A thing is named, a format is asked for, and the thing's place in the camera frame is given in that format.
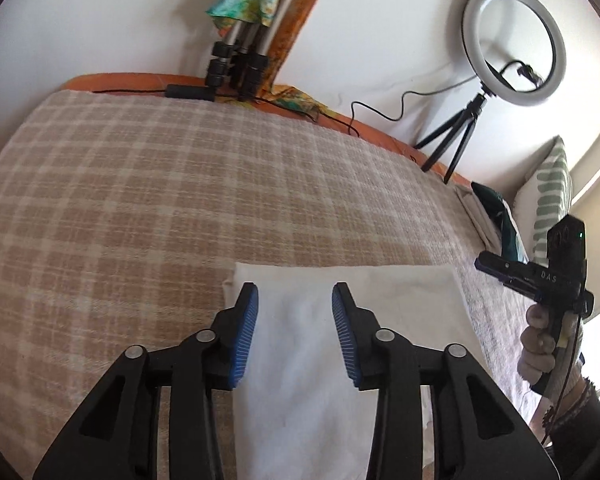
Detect yellow green patterned cloth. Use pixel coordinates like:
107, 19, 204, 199
260, 84, 333, 117

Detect beige plaid blanket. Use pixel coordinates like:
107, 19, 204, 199
0, 89, 548, 480

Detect folded white cloth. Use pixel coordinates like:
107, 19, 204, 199
455, 185, 506, 251

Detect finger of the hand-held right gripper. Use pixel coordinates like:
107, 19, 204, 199
476, 254, 533, 288

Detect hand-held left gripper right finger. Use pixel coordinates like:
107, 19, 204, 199
331, 281, 563, 480

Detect black ring light cable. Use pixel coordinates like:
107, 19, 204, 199
91, 72, 481, 137

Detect white ring light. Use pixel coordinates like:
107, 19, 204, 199
461, 0, 567, 107

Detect orange patterned strap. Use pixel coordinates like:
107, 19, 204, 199
267, 0, 336, 91

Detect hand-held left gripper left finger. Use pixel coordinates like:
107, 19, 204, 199
32, 281, 260, 480

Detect white t-shirt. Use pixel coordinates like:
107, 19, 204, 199
222, 261, 488, 480

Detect dark teal folded clothes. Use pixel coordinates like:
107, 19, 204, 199
471, 182, 523, 263

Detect black mini tripod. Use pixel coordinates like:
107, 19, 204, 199
414, 91, 496, 184

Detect person's right hand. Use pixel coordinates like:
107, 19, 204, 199
517, 304, 588, 391

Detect orange mattress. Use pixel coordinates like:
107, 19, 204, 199
60, 72, 473, 188

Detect green white striped pillow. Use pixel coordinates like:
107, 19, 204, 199
512, 136, 573, 261

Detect folded silver tripod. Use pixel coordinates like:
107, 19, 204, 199
205, 0, 316, 102

